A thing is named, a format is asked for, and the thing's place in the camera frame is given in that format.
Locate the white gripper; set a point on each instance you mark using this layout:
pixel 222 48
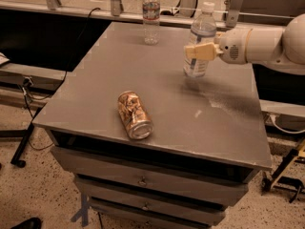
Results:
pixel 233 47

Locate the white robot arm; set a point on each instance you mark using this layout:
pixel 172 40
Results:
pixel 281 49

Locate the clear plastic water bottle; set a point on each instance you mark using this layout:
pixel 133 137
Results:
pixel 151 21

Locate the crushed orange soda can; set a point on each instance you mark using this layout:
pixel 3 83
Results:
pixel 134 117

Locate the grey drawer cabinet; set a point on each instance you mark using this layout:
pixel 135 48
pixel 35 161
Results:
pixel 208 139

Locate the black yellow stand leg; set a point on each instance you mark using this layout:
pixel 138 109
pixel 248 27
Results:
pixel 279 181

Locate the black table leg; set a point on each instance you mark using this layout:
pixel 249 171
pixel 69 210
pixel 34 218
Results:
pixel 25 137

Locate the black shoe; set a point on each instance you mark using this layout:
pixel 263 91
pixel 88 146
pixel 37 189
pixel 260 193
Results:
pixel 32 223

